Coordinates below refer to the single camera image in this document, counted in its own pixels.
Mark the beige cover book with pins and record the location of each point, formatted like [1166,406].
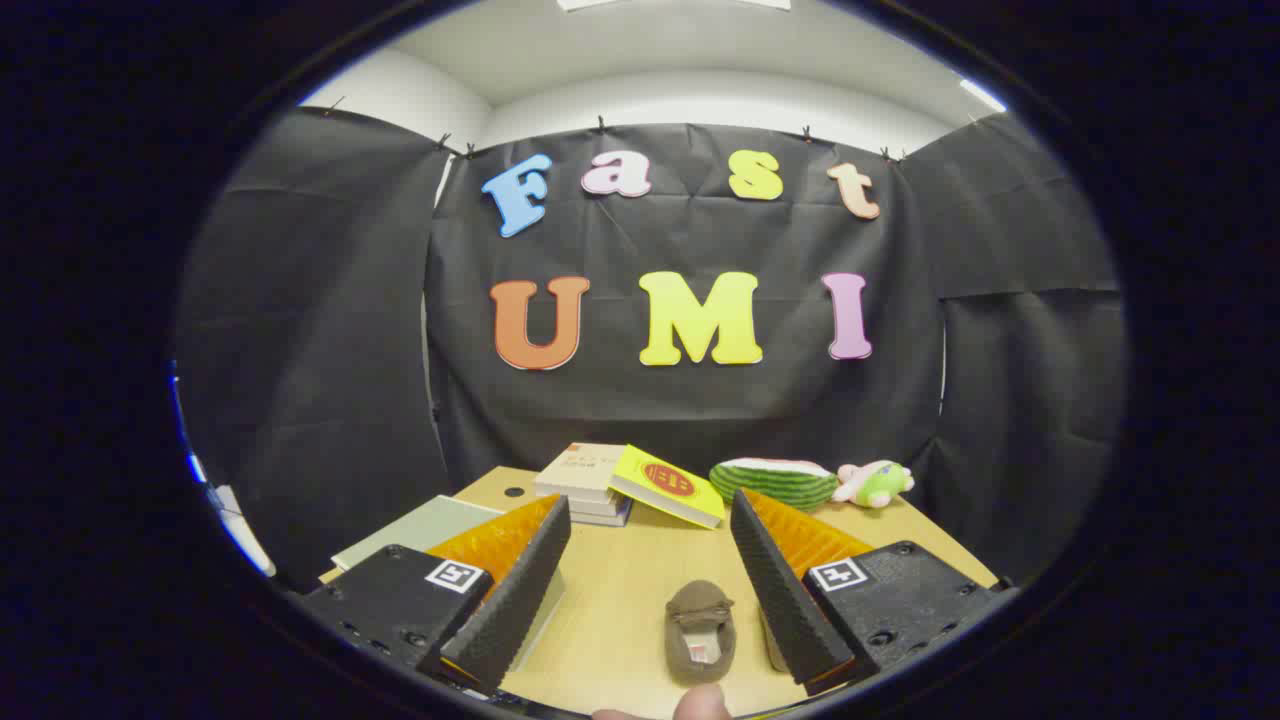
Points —
[580,470]

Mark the pale fabric storage box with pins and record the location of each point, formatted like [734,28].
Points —
[425,525]

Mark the blue edged book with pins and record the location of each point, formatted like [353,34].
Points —
[605,519]

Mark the watermelon slice plush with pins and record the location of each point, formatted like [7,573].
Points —
[775,482]

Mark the pink and green plush toy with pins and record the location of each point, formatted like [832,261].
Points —
[878,483]

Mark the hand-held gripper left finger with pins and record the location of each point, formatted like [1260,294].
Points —
[520,590]

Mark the white thin book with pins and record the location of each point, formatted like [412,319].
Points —
[600,506]

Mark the black backdrop cloth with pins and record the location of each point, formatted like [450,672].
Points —
[700,410]

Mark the yellow book with red label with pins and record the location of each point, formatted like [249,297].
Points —
[668,484]

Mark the ceiling light panel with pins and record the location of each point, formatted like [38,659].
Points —
[600,3]

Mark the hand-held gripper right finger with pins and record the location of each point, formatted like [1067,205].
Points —
[785,600]

